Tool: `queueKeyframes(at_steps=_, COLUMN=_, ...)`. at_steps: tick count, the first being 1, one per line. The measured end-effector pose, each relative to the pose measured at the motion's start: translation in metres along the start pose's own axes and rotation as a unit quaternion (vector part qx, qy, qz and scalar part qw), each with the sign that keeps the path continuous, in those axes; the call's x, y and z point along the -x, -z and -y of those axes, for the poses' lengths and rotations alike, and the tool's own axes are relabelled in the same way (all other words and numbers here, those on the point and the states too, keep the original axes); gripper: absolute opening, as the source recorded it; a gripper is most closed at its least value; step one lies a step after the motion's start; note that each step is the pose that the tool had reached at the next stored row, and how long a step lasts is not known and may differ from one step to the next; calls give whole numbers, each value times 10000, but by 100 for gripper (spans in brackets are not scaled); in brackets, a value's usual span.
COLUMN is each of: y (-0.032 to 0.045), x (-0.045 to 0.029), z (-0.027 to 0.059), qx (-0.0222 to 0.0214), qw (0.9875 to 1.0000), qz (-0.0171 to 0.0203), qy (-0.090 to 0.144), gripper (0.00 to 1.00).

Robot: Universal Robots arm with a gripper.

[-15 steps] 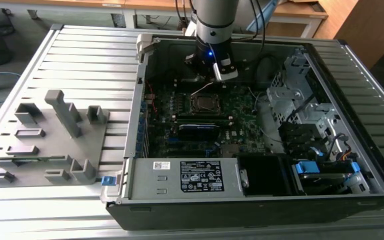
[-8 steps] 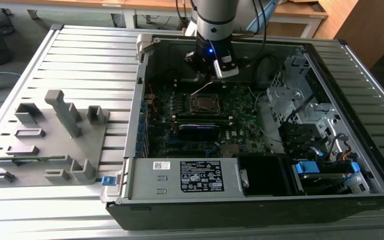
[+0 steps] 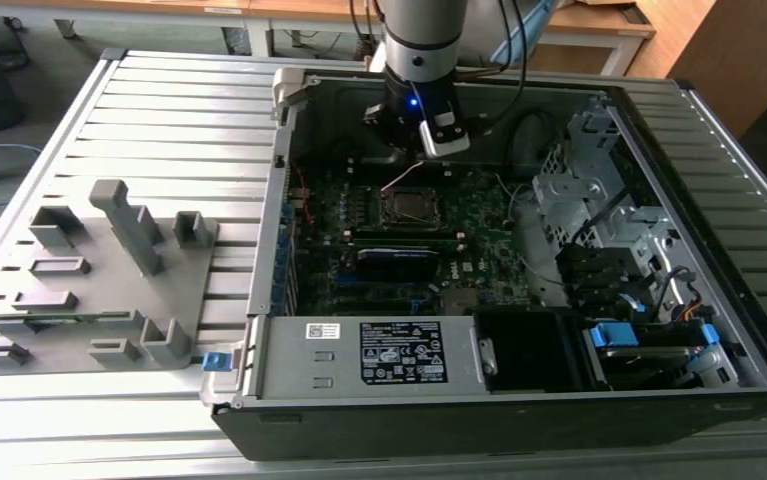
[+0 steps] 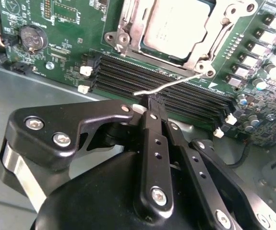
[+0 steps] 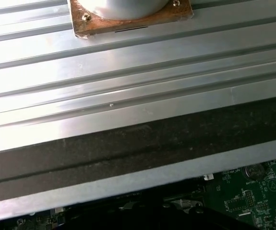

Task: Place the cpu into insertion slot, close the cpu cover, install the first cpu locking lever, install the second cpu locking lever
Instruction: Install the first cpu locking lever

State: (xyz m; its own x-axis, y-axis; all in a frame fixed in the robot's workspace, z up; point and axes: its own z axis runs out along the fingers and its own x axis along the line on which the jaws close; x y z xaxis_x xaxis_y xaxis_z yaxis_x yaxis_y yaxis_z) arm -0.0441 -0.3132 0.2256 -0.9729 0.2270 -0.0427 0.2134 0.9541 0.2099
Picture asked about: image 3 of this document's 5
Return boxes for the metal CPU socket cover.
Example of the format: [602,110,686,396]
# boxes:
[381,188,451,231]

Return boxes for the black CPU socket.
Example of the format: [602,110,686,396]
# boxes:
[379,187,455,232]

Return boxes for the black graphics card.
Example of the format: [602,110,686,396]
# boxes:
[355,245,442,284]

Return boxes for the black plastic bay bracket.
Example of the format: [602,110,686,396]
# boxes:
[554,244,656,309]

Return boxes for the green motherboard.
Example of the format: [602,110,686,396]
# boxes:
[293,159,575,317]

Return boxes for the blue expansion slot strip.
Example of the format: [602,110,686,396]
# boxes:
[274,199,302,316]

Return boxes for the silver power supply unit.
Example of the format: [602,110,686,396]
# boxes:
[242,313,489,401]

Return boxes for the silver metal drive cage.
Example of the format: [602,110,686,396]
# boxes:
[533,102,685,261]

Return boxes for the square chipset heat sink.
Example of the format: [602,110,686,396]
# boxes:
[441,287,485,314]

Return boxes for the black flat disk wire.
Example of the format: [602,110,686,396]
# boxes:
[569,172,638,246]

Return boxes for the black looped case cable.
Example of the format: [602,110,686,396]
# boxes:
[510,110,569,169]

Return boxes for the pale blue teach pendant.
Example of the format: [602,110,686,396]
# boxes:
[493,0,562,66]

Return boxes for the small blue case latch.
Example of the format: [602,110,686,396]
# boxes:
[200,351,234,374]

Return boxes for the wooden desk white legs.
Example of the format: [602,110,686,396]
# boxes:
[249,0,657,77]
[0,0,271,57]

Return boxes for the brown wooden cabinet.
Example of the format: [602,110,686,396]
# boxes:
[626,0,767,140]

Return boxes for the blue disk carrier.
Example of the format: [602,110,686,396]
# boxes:
[587,320,724,362]

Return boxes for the black open PC case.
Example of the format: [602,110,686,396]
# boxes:
[208,67,767,464]

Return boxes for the grey plastic parts rack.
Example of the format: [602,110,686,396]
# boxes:
[0,178,223,377]

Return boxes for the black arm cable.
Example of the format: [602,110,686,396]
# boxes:
[469,0,529,131]

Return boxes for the silver square CPU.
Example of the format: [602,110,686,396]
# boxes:
[393,193,430,220]

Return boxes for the coloured power wires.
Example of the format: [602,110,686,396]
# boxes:
[653,267,717,325]

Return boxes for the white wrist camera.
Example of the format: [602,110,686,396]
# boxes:
[419,104,473,160]

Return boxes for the blue floor cable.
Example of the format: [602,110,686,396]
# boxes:
[0,142,46,209]

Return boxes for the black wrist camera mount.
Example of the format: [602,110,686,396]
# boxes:
[361,102,397,130]

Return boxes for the grey case release latch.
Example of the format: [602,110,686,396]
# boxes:
[270,67,323,124]

